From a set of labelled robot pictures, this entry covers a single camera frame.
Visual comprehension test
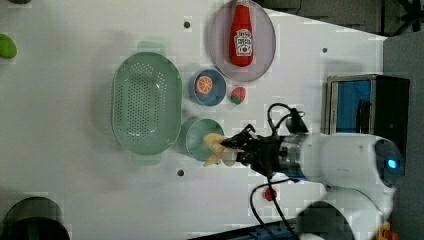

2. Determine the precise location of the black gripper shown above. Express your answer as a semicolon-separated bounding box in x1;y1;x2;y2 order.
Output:
221;124;300;179

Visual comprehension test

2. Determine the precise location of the peeled yellow banana toy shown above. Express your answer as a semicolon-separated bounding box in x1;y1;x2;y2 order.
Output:
203;133;238;167

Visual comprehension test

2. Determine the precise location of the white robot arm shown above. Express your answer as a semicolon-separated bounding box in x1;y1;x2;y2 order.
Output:
222;125;405;240

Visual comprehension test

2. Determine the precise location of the green mug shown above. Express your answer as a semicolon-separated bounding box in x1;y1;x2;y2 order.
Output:
180;118;224;162

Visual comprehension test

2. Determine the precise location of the small red toy fruit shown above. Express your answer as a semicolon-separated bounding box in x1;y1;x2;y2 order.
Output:
264;188;277;201

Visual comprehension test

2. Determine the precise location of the red strawberry toy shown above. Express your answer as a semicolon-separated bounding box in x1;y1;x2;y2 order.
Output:
230;87;246;105

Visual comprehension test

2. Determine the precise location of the blue small bowl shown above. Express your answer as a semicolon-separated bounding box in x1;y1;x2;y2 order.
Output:
188;69;227;107

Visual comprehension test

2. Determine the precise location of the orange slice toy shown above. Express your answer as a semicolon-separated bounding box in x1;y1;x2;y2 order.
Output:
195;76;213;95

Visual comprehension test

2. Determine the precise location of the pink round plate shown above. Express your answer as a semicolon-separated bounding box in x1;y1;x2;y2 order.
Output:
208;0;276;81

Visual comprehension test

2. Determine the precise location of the red ketchup bottle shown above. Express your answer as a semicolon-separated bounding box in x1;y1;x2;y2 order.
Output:
229;0;254;67

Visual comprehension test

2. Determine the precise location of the green perforated colander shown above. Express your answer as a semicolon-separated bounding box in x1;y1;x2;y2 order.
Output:
111;41;182;166

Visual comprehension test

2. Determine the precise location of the yellow red emergency button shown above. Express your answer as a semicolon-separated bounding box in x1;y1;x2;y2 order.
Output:
375;222;399;240

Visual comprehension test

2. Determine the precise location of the green round object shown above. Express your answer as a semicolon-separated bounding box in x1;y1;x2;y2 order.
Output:
0;34;17;59

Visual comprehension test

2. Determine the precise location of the blue metal frame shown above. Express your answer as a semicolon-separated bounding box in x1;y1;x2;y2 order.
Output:
190;221;297;240

